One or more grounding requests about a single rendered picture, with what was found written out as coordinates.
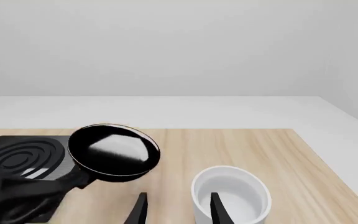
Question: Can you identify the black frying pan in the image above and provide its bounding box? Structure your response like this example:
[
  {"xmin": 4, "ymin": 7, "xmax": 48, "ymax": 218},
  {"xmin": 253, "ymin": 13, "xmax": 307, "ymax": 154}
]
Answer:
[{"xmin": 0, "ymin": 123, "xmax": 162, "ymax": 224}]

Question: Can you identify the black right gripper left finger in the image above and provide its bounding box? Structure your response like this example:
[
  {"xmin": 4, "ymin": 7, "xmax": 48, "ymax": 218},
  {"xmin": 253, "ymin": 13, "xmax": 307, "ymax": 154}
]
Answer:
[{"xmin": 124, "ymin": 192, "xmax": 149, "ymax": 224}]

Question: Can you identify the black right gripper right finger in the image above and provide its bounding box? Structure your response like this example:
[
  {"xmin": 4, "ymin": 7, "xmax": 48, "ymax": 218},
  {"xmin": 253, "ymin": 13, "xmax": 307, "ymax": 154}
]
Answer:
[{"xmin": 210, "ymin": 192, "xmax": 234, "ymax": 224}]

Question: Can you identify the white mug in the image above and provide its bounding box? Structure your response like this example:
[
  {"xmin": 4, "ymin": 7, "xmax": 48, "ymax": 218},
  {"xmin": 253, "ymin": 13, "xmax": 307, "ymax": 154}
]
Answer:
[{"xmin": 191, "ymin": 165, "xmax": 273, "ymax": 224}]

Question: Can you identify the flat black stove plate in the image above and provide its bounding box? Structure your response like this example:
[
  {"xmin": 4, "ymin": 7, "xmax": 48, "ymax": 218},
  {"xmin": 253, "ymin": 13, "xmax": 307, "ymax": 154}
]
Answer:
[{"xmin": 0, "ymin": 134, "xmax": 78, "ymax": 223}]

